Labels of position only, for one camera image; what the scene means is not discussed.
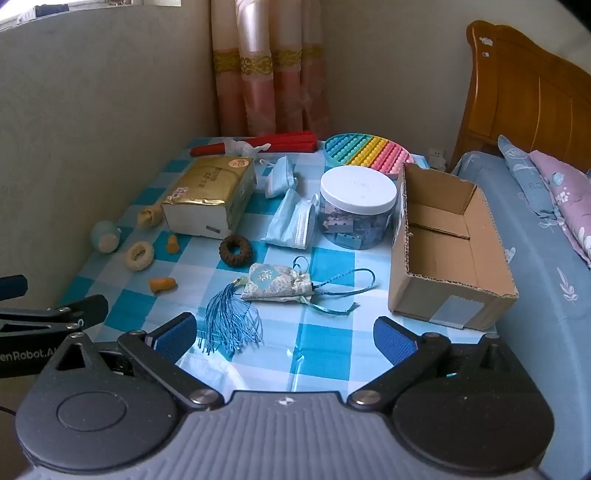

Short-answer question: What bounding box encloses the blue floral bed sheet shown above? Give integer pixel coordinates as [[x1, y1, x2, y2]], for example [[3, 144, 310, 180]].
[[450, 150, 591, 480]]

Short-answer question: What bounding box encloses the brown hair scrunchie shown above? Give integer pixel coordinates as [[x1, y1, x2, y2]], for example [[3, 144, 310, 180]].
[[218, 234, 250, 267]]

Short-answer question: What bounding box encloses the cream hair scrunchie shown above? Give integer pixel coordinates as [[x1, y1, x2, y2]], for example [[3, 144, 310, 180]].
[[126, 240, 156, 273]]

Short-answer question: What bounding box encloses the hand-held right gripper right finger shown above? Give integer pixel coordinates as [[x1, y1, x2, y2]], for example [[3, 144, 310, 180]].
[[346, 316, 523, 411]]

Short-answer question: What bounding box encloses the clear jar with white lid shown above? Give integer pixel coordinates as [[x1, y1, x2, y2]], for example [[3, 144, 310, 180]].
[[316, 165, 398, 251]]

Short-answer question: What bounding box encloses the pink cream curtain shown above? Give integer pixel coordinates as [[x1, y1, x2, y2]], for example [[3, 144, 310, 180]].
[[210, 0, 331, 138]]

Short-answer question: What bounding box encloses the white plastic bag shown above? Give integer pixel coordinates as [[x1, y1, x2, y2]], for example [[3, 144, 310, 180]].
[[222, 137, 273, 157]]

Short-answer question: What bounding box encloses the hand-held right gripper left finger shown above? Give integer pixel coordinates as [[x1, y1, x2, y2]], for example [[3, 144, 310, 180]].
[[42, 312, 227, 412]]

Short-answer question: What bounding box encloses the blue floral pillow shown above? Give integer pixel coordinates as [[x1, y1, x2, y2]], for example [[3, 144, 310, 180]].
[[497, 134, 567, 228]]

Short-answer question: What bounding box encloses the wooden bed headboard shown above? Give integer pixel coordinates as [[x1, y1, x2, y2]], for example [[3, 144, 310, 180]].
[[450, 20, 591, 175]]

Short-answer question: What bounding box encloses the rainbow pop bubble toy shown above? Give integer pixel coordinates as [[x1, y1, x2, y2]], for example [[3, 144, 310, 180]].
[[322, 132, 415, 179]]

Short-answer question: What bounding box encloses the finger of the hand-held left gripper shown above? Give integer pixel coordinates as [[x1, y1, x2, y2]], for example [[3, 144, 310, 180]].
[[0, 295, 110, 344], [0, 275, 29, 302]]

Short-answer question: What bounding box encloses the sachet with blue tassel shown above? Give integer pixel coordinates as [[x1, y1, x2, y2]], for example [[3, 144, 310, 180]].
[[197, 256, 378, 356]]

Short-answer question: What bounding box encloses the blue face mask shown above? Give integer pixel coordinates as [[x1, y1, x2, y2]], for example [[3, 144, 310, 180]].
[[257, 155, 299, 199], [260, 188, 321, 251]]

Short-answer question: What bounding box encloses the window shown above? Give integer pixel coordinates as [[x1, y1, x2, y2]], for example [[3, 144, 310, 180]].
[[0, 0, 136, 31]]

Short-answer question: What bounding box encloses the beige knotted cloth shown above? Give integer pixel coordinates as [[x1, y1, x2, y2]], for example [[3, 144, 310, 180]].
[[137, 207, 165, 228]]

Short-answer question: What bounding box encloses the cardboard box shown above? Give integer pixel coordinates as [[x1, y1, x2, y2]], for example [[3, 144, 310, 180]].
[[387, 162, 519, 332]]

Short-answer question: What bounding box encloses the red folding fan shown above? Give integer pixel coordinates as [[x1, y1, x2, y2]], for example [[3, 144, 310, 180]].
[[189, 130, 320, 159]]

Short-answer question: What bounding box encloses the blue white checked tablecloth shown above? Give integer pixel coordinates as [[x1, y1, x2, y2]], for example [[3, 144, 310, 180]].
[[60, 136, 500, 409]]

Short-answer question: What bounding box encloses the gold tissue pack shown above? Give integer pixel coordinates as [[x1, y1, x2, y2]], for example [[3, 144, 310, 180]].
[[160, 155, 257, 241]]

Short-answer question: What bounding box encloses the pink floral pillow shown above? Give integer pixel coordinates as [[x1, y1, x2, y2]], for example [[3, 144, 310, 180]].
[[528, 150, 591, 269]]

